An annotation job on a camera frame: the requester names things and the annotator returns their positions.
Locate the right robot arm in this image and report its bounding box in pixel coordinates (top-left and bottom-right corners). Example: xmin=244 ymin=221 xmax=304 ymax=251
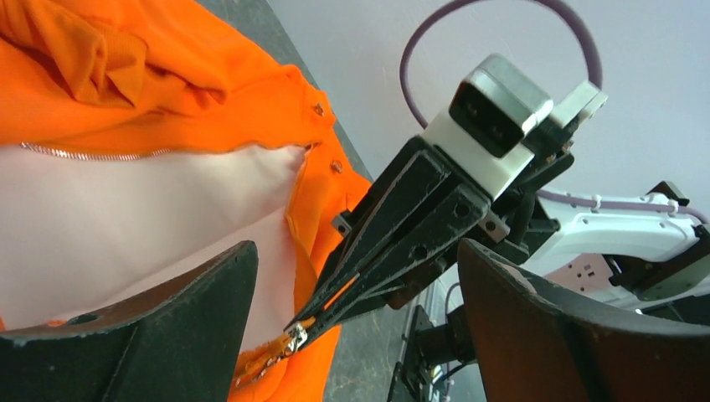
xmin=286 ymin=136 xmax=709 ymax=353

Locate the orange zip jacket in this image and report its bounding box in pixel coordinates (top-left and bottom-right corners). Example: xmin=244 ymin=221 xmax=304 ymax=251
xmin=1 ymin=1 xmax=369 ymax=401

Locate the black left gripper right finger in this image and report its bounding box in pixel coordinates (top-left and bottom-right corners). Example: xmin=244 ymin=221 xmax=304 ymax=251
xmin=458 ymin=239 xmax=709 ymax=401

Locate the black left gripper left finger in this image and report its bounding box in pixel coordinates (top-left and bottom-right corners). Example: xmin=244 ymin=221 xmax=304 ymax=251
xmin=1 ymin=241 xmax=258 ymax=401

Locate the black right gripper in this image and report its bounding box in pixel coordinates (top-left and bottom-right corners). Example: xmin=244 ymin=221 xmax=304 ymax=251
xmin=292 ymin=136 xmax=574 ymax=348

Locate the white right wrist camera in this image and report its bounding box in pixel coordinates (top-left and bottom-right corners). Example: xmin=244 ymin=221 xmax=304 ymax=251
xmin=422 ymin=54 xmax=608 ymax=200

